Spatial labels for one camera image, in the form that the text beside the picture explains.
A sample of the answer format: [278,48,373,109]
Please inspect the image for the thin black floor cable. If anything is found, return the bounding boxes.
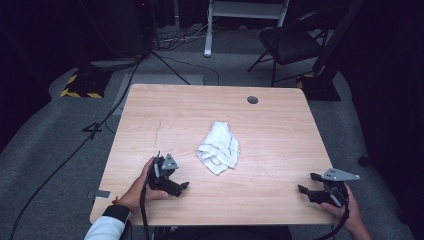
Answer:
[149,49,221,87]

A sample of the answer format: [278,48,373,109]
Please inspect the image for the black slanted stand post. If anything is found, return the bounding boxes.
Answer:
[312,0,365,78]

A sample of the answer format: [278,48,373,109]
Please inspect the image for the black folding chair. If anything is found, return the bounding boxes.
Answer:
[247,9,330,88]

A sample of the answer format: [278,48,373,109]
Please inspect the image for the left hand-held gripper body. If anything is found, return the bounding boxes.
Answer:
[148,151,180,193]

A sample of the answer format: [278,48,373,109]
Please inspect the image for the striped black stand base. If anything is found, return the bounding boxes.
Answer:
[296,73,342,102]
[60,68,113,100]

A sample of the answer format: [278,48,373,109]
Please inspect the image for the long black floor cable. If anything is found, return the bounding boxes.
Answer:
[9,59,143,240]

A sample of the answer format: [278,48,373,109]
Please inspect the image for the bundle of floor cables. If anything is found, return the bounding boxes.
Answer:
[153,19,216,52]

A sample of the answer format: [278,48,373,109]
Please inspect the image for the left hand-held gripper cable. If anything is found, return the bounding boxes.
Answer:
[139,185,152,240]

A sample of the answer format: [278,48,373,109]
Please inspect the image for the dark cabinet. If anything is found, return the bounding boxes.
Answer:
[78,0,156,66]

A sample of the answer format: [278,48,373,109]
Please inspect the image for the right hand-held gripper cable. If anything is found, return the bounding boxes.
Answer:
[314,198,350,240]

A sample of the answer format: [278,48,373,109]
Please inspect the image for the white desk frame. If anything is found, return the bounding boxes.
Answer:
[203,0,291,59]

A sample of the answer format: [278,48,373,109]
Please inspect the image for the person's right hand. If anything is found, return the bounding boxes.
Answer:
[320,183,364,235]

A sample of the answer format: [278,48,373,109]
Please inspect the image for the hand-held gripper cable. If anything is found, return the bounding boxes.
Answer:
[314,198,350,240]
[139,185,152,240]

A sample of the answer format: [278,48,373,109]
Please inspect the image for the person's dark lap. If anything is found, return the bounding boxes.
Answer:
[154,225,293,240]

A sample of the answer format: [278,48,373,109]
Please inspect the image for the white cloth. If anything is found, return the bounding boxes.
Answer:
[196,121,241,176]

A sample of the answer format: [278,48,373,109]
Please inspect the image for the person's left hand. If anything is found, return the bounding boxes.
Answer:
[119,156,170,212]

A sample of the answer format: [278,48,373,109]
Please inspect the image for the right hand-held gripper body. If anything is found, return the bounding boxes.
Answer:
[318,167,361,208]

